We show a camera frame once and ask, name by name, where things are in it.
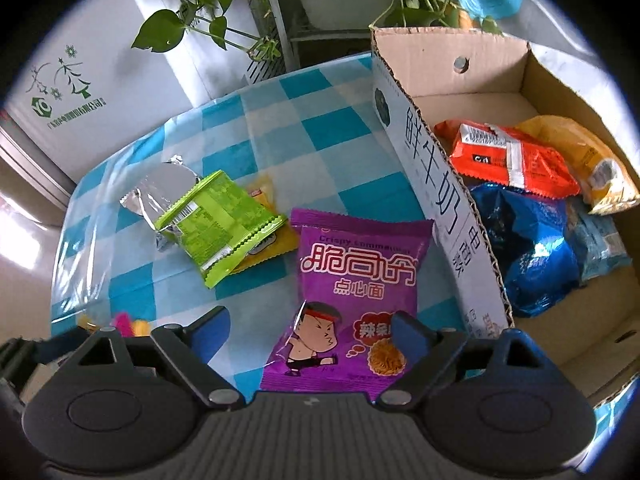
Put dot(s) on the orange-red snack bag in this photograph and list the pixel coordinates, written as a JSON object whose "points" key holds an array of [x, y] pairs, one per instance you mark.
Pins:
{"points": [[525, 165]]}

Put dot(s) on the blue foil snack bag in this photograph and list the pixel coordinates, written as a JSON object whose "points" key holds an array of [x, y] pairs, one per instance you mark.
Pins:
{"points": [[525, 250]]}

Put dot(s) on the green pothos plant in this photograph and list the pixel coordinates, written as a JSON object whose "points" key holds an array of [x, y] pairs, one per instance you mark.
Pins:
{"points": [[160, 35]]}

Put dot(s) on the green snack bag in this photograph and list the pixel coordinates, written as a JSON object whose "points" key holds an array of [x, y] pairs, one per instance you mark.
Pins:
{"points": [[215, 220]]}

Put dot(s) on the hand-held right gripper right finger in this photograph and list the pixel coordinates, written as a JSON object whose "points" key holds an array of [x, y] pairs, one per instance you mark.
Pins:
{"points": [[410, 335]]}

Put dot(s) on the white metal plant rack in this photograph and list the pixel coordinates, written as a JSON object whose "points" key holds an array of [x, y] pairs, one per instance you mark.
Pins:
{"points": [[282, 20]]}

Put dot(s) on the silver foil snack bag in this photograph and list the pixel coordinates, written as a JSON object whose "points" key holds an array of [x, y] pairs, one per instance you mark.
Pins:
{"points": [[155, 190]]}

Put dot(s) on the purple snack bag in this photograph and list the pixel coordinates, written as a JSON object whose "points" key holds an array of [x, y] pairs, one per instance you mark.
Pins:
{"points": [[350, 270]]}

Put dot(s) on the large yellow snack bag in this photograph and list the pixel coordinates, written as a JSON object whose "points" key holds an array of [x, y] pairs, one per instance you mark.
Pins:
{"points": [[575, 145]]}

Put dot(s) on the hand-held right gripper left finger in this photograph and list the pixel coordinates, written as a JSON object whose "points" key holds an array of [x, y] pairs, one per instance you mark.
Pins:
{"points": [[212, 332]]}

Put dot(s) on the small yellow snack packet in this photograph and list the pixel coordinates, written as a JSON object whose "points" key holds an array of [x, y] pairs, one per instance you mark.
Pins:
{"points": [[280, 240]]}

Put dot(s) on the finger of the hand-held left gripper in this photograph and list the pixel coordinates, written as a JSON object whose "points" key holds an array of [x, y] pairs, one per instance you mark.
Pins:
{"points": [[55, 346]]}

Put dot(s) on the blue checked tablecloth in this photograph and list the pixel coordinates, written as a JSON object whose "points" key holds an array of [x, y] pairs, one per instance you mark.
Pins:
{"points": [[325, 125]]}

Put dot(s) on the light blue snack packet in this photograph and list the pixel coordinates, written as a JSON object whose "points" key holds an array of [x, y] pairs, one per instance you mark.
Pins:
{"points": [[595, 240]]}

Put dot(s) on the pink snack bag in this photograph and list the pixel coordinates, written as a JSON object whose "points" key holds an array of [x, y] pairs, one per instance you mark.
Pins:
{"points": [[131, 325]]}

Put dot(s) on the cardboard box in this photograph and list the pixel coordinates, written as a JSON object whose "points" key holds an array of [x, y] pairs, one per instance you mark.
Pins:
{"points": [[440, 195]]}

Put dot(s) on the white appliance with tree print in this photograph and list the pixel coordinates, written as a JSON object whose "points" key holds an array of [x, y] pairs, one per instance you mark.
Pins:
{"points": [[100, 85]]}

